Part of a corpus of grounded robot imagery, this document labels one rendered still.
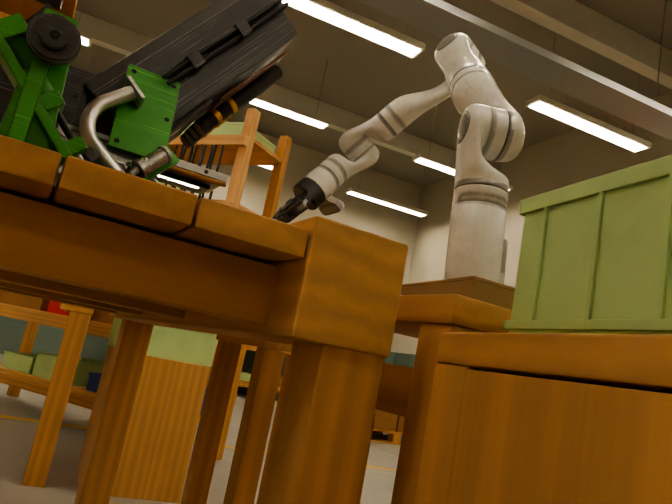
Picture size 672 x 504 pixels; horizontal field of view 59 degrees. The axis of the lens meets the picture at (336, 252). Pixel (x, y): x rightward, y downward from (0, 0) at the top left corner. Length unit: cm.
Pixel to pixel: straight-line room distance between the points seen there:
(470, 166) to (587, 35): 561
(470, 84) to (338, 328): 67
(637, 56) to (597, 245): 643
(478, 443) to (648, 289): 21
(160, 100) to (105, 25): 764
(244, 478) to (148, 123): 76
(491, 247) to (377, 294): 31
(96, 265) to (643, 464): 56
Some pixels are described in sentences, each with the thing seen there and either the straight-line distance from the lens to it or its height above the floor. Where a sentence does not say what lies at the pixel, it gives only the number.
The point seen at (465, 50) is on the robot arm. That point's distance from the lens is 140.
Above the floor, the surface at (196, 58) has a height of 133.
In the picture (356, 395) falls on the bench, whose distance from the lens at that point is 75.
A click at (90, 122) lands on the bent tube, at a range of 127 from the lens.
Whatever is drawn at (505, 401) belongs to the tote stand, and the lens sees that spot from 59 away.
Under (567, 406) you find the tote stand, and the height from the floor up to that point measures 73.
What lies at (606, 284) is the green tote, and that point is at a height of 85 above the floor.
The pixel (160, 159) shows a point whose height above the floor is 107.
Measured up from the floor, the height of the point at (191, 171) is 111.
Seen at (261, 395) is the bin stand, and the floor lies 64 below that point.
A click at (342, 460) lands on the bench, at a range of 76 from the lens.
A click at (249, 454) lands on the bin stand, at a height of 52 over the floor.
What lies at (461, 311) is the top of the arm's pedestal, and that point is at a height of 83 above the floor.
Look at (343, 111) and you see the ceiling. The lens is 942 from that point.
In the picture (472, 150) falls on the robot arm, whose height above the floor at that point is 112.
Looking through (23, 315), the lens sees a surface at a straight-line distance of 497.
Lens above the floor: 72
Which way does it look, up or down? 11 degrees up
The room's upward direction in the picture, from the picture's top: 11 degrees clockwise
